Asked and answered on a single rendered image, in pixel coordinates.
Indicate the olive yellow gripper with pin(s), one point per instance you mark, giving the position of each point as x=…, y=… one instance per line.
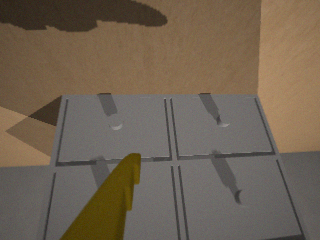
x=104, y=216

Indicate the white chest of drawers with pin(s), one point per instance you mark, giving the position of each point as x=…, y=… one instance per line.
x=172, y=161

